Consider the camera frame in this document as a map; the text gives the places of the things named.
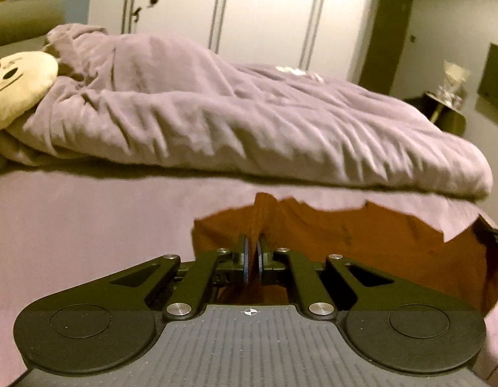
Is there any bed with grey sheet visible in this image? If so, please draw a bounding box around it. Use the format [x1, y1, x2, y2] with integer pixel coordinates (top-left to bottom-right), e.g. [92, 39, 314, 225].
[0, 165, 498, 387]

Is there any yellow plush face pillow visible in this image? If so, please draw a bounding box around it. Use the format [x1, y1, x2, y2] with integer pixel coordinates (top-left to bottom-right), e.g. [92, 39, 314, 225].
[0, 52, 59, 132]

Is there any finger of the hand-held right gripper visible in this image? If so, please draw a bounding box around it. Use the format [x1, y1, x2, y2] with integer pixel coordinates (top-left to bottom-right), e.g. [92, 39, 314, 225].
[477, 215, 498, 259]

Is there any small white cloth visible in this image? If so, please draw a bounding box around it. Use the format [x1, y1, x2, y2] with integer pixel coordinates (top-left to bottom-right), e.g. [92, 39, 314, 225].
[275, 65, 324, 83]

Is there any dark wall television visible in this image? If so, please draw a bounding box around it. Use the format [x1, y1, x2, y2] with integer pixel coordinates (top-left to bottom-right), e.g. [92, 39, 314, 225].
[477, 42, 498, 109]

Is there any grey crumpled duvet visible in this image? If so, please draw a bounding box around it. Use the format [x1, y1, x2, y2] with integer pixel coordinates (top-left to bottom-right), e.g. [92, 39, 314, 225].
[5, 23, 493, 200]

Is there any gold side table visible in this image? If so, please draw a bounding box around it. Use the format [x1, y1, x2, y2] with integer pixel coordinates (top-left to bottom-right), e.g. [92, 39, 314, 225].
[402, 91, 467, 135]

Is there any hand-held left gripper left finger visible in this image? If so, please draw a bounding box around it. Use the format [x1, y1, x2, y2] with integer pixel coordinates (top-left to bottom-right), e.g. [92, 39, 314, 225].
[21, 234, 252, 323]

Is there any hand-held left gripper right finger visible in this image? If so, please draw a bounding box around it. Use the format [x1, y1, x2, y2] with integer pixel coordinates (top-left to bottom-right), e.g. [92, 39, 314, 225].
[255, 236, 481, 323]

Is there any clear glass vase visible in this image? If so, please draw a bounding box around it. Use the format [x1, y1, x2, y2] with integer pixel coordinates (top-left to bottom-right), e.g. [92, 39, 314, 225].
[436, 60, 471, 107]

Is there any white wardrobe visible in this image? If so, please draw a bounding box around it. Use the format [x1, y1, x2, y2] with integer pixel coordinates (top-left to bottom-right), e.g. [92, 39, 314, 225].
[88, 0, 379, 86]

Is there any brown knit cardigan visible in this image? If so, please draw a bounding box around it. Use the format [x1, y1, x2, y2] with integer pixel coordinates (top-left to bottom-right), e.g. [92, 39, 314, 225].
[191, 193, 498, 317]

